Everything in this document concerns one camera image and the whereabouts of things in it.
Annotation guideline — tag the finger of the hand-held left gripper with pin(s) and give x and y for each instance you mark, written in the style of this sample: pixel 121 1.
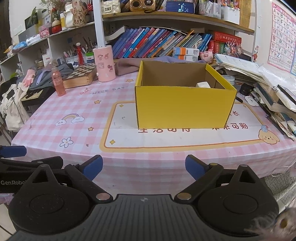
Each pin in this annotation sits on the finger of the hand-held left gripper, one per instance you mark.
pixel 12 151
pixel 30 163

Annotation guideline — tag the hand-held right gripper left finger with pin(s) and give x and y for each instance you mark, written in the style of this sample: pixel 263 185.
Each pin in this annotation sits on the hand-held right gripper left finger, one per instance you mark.
pixel 92 168

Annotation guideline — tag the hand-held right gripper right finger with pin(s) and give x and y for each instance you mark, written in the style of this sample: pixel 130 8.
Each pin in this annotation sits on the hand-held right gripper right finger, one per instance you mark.
pixel 195 167

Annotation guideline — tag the yellow cardboard box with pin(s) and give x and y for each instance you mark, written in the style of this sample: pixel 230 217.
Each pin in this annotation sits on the yellow cardboard box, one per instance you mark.
pixel 185 106

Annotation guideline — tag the cream cube block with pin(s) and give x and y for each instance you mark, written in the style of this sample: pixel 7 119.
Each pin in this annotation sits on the cream cube block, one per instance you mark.
pixel 203 84

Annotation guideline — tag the pink checked tablecloth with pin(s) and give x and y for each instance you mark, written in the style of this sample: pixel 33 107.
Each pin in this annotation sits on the pink checked tablecloth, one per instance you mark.
pixel 69 139

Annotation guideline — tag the white tote bag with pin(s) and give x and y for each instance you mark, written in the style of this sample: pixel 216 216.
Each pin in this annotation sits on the white tote bag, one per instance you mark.
pixel 12 109

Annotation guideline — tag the black flat item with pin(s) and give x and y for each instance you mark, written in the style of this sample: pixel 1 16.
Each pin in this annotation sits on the black flat item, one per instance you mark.
pixel 34 97

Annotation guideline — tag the pink glove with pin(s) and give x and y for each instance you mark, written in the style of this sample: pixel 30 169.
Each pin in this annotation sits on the pink glove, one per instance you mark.
pixel 29 78

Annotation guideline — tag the grey cloth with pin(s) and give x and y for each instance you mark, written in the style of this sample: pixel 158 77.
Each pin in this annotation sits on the grey cloth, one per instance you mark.
pixel 46 78

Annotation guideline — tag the black pen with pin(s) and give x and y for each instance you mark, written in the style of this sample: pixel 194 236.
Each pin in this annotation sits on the black pen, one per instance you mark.
pixel 239 99

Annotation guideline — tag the orange spray bottle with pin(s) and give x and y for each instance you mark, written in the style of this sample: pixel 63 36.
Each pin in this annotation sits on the orange spray bottle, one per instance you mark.
pixel 58 81

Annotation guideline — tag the white cartoon card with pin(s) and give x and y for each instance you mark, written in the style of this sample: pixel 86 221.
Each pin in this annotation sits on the white cartoon card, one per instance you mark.
pixel 249 100

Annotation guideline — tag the grey knitted fabric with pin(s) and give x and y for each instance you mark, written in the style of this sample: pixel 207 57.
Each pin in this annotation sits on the grey knitted fabric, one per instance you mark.
pixel 282 187

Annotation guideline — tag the black adapter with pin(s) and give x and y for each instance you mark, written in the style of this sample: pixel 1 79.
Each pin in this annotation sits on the black adapter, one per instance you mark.
pixel 246 89

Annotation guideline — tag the wooden chess box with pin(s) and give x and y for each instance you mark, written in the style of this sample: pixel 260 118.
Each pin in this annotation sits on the wooden chess box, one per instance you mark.
pixel 79 75

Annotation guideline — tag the pale tape roll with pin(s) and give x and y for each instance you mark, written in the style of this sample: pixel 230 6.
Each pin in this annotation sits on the pale tape roll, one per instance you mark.
pixel 229 80

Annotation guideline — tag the pink sticker-covered cylinder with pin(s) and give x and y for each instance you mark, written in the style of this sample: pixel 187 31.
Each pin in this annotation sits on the pink sticker-covered cylinder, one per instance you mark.
pixel 104 63

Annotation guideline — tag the blue packet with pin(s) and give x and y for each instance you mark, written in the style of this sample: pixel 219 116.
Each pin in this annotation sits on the blue packet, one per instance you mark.
pixel 19 47

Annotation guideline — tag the pile of papers and books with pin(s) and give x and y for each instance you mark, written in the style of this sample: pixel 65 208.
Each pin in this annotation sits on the pile of papers and books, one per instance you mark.
pixel 272 92

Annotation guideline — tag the mauve cloth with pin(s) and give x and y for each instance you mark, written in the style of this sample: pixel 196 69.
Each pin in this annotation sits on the mauve cloth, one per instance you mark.
pixel 127 66

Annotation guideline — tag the lavender cloth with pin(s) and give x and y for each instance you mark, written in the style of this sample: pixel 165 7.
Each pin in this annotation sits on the lavender cloth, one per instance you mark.
pixel 175 59

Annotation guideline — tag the white jar green lid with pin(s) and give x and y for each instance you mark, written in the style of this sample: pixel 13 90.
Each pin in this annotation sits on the white jar green lid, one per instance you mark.
pixel 90 58

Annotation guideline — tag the orange and white medicine box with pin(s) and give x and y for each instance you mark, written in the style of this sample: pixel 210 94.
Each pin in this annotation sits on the orange and white medicine box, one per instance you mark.
pixel 185 58
pixel 186 51

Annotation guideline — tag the cup of pens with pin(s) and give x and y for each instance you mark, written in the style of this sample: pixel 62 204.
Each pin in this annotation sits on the cup of pens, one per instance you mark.
pixel 71 58

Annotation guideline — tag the pink pig plush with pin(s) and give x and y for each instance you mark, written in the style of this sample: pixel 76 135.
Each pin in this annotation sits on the pink pig plush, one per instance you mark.
pixel 207 56

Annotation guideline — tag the red figurine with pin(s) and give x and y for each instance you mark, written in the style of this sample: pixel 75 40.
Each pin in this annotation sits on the red figurine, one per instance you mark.
pixel 81 55

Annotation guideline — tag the grey box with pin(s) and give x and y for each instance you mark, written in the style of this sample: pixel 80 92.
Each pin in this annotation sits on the grey box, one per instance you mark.
pixel 26 34

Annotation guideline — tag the pink box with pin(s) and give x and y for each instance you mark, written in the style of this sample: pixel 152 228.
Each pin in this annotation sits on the pink box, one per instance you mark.
pixel 44 32

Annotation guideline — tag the colourful sparkly ornament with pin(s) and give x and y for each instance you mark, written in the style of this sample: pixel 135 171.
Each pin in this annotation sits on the colourful sparkly ornament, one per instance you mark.
pixel 232 48

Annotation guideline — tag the row of colourful books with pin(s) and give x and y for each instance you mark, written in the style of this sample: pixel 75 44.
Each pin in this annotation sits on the row of colourful books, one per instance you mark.
pixel 157 42

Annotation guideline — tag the red and white doll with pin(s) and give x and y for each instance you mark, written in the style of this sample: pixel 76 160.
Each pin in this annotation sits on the red and white doll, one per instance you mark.
pixel 56 26

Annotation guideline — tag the thick red book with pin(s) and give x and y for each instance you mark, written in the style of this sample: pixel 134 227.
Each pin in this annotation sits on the thick red book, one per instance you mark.
pixel 226 38

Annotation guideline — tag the potted plant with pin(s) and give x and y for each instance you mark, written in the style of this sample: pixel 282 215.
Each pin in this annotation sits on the potted plant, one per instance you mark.
pixel 31 17

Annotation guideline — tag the white bottle yellow label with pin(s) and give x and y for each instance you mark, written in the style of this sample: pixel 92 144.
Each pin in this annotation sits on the white bottle yellow label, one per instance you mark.
pixel 63 22

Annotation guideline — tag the white jug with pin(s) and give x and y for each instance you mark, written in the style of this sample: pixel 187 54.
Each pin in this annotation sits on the white jug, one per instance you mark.
pixel 69 17

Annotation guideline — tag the wooden shelf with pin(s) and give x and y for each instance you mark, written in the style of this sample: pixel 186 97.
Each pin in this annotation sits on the wooden shelf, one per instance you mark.
pixel 173 19

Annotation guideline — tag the carved wooden plaque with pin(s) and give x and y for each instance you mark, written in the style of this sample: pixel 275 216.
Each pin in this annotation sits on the carved wooden plaque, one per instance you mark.
pixel 78 14

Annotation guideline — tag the white pen box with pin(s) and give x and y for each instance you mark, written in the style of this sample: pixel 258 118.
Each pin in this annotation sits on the white pen box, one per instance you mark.
pixel 230 15

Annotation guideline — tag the pink patterned pen holder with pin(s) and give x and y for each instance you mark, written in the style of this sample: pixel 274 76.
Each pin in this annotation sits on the pink patterned pen holder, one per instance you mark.
pixel 209 8

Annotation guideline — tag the phone with lit screen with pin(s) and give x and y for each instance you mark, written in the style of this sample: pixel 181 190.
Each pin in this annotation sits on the phone with lit screen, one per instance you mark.
pixel 180 7

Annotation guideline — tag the cream quilted handbag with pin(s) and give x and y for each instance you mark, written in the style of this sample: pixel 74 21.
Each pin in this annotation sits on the cream quilted handbag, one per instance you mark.
pixel 111 7

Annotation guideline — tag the gold retro radio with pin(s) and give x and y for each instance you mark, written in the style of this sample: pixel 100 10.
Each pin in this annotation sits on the gold retro radio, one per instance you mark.
pixel 142 5

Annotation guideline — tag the cartoon wall sticker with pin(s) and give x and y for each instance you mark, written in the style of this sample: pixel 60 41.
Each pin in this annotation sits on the cartoon wall sticker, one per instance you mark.
pixel 256 54

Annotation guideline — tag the white shelf post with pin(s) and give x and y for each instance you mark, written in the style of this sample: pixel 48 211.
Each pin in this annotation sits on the white shelf post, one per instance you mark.
pixel 99 23

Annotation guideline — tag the alphabet wall poster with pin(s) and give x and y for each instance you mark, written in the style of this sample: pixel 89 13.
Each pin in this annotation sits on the alphabet wall poster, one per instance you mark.
pixel 282 37

